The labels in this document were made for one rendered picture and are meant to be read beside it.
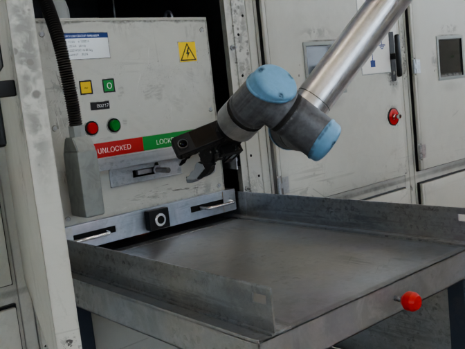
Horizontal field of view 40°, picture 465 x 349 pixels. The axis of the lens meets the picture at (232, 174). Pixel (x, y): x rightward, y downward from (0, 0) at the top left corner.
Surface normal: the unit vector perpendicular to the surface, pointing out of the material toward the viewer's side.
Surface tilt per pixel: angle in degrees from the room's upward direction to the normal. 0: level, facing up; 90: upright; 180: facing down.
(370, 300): 90
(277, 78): 56
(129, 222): 90
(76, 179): 90
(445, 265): 90
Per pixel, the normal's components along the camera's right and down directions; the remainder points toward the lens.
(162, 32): 0.65, 0.03
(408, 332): -0.76, 0.16
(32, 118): 0.38, 0.07
